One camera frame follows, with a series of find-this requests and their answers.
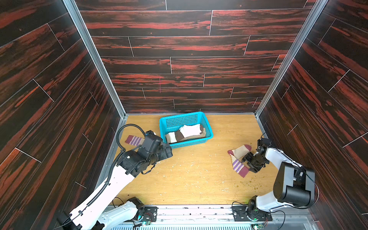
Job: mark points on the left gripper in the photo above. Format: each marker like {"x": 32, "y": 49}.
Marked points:
{"x": 164, "y": 155}

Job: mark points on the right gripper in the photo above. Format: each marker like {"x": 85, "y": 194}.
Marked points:
{"x": 253, "y": 159}

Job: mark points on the purple striped sock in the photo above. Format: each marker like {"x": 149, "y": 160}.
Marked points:
{"x": 134, "y": 140}
{"x": 236, "y": 157}

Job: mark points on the turquoise plastic basket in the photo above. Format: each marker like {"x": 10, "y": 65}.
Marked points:
{"x": 185, "y": 130}

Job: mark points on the white brown striped sock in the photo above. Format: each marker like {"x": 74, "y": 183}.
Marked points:
{"x": 184, "y": 133}

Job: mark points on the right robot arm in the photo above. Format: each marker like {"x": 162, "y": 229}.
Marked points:
{"x": 294, "y": 185}

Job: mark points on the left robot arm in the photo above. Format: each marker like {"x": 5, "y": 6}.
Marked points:
{"x": 91, "y": 213}

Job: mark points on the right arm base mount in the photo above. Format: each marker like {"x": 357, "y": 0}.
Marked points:
{"x": 242, "y": 214}

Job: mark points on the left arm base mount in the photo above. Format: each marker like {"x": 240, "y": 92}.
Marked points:
{"x": 144, "y": 213}

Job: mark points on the metal front rail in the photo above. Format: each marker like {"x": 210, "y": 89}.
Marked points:
{"x": 217, "y": 217}

